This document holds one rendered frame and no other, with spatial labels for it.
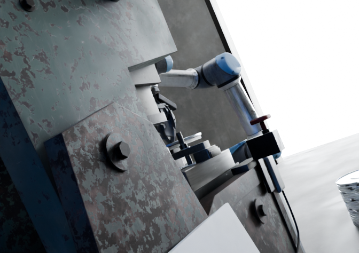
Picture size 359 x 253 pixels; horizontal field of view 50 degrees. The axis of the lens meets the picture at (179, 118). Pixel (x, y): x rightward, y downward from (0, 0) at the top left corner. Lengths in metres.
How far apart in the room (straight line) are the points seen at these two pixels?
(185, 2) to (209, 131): 2.11
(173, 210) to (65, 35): 0.45
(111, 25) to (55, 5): 0.18
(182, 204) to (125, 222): 0.19
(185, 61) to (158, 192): 5.59
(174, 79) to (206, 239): 0.93
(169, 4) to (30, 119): 5.91
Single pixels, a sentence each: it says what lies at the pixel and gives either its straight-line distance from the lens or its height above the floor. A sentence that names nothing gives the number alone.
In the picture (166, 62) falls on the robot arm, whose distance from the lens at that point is 1.46.
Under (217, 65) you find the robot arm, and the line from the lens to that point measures 1.71.
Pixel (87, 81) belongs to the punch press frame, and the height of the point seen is 0.97.
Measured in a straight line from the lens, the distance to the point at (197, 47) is 6.24.
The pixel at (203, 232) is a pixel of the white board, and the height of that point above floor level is 0.57.
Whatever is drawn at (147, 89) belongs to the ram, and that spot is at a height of 0.98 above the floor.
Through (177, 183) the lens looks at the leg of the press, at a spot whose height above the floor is 0.69.
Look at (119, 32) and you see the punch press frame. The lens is 1.05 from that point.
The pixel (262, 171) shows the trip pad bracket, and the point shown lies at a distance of 1.28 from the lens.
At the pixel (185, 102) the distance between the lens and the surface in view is 6.38.
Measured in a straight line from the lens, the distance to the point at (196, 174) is 1.02.
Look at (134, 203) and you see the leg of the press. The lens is 0.74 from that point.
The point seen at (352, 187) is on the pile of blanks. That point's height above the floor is 0.23.
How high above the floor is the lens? 0.76
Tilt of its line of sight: 4 degrees up
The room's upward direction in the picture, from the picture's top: 22 degrees counter-clockwise
